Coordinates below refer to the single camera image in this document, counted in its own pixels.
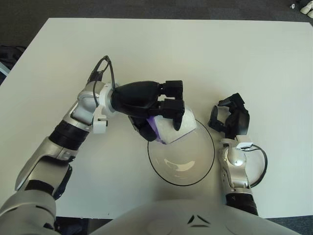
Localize grey robot torso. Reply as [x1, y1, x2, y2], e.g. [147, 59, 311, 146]
[92, 199, 296, 235]

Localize purple tissue paper pack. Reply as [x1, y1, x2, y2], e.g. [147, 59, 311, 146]
[146, 102, 198, 145]

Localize white panel with blue edge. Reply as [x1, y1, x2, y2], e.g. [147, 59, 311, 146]
[0, 62, 12, 78]

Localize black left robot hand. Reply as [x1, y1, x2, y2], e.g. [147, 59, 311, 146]
[111, 79, 186, 142]

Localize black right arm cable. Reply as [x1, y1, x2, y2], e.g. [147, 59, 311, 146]
[244, 144, 268, 188]

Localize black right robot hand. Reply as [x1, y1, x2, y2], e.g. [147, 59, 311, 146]
[207, 93, 250, 140]

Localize black bag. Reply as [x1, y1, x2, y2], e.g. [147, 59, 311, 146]
[0, 45, 26, 71]

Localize white plate with black rim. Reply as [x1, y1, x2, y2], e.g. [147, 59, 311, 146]
[147, 118, 216, 186]

